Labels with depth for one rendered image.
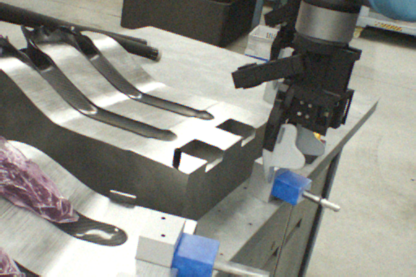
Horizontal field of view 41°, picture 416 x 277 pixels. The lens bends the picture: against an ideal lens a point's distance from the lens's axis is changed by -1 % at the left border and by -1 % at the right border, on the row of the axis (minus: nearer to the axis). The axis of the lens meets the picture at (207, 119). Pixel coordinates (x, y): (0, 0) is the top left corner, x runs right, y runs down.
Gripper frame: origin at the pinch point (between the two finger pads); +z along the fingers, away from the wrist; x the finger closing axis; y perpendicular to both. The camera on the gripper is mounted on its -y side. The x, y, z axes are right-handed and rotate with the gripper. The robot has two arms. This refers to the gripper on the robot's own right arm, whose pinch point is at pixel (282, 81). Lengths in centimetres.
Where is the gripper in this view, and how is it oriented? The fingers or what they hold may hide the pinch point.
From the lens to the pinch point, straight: 123.5
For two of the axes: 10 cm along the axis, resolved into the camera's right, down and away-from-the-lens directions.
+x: 7.9, -1.0, 6.1
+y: 5.9, 4.0, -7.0
